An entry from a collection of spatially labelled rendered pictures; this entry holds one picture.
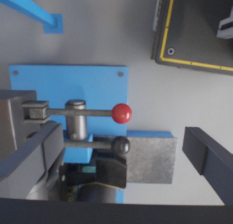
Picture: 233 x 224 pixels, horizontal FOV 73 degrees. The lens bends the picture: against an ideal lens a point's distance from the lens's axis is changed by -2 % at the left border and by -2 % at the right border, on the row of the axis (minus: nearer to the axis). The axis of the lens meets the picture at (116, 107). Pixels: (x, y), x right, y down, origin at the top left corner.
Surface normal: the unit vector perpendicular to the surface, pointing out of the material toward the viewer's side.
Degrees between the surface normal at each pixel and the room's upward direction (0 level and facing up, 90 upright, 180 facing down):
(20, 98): 90
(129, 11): 0
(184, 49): 0
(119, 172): 0
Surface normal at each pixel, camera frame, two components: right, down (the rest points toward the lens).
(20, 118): 1.00, 0.03
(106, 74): -0.02, 0.25
